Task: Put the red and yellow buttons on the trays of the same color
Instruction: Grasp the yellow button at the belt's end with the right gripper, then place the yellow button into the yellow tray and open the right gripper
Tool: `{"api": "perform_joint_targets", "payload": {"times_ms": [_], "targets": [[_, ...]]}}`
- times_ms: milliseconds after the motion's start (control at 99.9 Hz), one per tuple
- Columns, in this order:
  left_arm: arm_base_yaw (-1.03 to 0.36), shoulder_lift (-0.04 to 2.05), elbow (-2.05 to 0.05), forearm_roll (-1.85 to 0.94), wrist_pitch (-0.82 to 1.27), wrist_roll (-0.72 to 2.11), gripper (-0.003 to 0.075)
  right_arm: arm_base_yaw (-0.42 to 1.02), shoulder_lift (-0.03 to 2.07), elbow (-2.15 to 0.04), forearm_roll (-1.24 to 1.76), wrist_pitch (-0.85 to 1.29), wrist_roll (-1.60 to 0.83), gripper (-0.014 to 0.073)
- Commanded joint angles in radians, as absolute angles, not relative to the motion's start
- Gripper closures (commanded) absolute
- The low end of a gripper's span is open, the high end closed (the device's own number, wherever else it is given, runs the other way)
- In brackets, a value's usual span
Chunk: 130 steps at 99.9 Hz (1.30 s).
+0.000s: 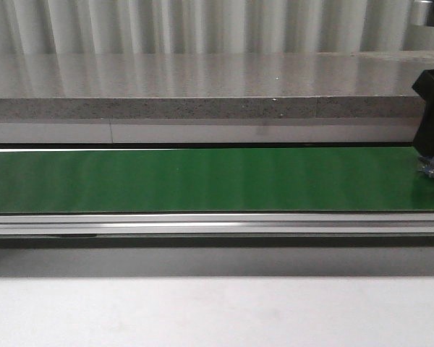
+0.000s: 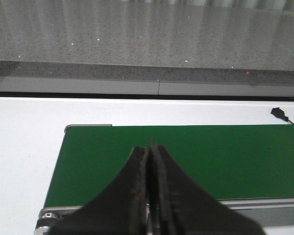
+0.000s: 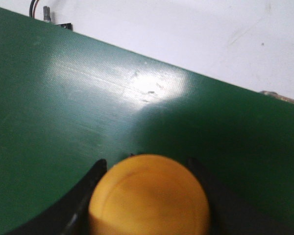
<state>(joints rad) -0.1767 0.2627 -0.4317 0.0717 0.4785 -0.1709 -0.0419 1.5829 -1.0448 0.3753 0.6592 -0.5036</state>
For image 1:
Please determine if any black fabric covered gripper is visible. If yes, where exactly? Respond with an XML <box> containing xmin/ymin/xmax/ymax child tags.
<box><xmin>412</xmin><ymin>69</ymin><xmax>434</xmax><ymax>157</ymax></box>

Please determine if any grey granite counter ledge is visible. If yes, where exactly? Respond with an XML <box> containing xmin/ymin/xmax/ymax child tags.
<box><xmin>0</xmin><ymin>51</ymin><xmax>434</xmax><ymax>144</ymax></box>

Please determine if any green conveyor belt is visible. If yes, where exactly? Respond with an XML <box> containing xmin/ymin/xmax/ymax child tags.
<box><xmin>0</xmin><ymin>147</ymin><xmax>434</xmax><ymax>236</ymax></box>

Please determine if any white pleated curtain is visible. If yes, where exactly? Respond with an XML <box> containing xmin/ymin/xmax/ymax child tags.
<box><xmin>0</xmin><ymin>1</ymin><xmax>434</xmax><ymax>54</ymax></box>

